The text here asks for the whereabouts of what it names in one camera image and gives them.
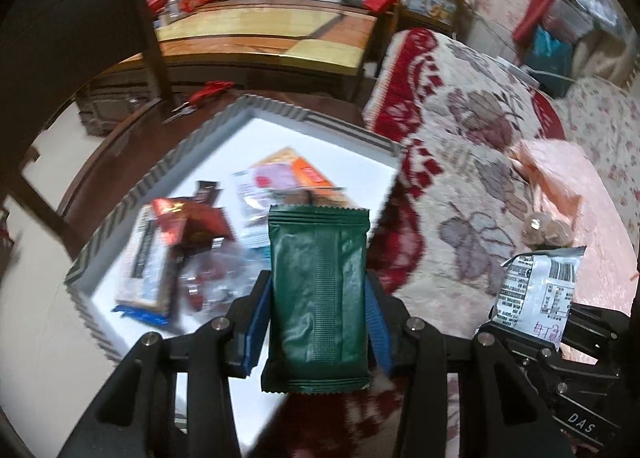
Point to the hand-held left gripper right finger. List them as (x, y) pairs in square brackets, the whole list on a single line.
[(377, 333)]

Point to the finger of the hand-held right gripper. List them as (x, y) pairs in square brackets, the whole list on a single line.
[(607, 325), (575, 360)]

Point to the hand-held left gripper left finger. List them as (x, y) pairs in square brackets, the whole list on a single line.
[(255, 333)]

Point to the green snack packet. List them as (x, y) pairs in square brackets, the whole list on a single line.
[(315, 298)]

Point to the grey white snack packet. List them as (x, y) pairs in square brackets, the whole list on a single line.
[(540, 288)]

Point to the blue white cracker packet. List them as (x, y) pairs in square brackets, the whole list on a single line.
[(145, 263)]

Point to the pink strawberry snack packet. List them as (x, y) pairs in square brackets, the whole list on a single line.
[(260, 183)]

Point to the chevron striped cardboard box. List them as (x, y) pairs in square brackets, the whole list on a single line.
[(280, 138)]

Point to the clear packet of red candies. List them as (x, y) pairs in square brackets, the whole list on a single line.
[(220, 278)]

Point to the clear bag of cookies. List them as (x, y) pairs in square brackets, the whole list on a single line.
[(547, 230)]

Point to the red snack packet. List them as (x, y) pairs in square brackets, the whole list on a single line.
[(192, 223)]

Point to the pink quilted blanket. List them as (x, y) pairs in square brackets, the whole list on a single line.
[(580, 198)]

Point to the dark coffee stick packet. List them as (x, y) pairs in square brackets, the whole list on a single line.
[(206, 193)]

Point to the orange cracker packet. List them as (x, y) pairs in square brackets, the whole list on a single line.
[(310, 173)]

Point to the floral fleece blanket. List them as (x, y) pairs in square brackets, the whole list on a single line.
[(450, 163)]

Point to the floral sofa cushion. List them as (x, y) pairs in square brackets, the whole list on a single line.
[(605, 128)]

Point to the dark wooden side table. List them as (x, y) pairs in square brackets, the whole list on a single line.
[(125, 138)]

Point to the blue bag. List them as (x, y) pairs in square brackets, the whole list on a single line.
[(547, 53)]

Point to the glass topped wooden coffee table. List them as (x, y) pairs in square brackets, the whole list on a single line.
[(260, 33)]

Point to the clear plastic bag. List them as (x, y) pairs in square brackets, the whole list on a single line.
[(595, 3)]

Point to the framed picture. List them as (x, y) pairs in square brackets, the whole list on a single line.
[(430, 4)]

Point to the red gift bag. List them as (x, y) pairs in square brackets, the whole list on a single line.
[(157, 1)]

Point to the dark wooden chair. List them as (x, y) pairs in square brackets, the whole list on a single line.
[(65, 13)]

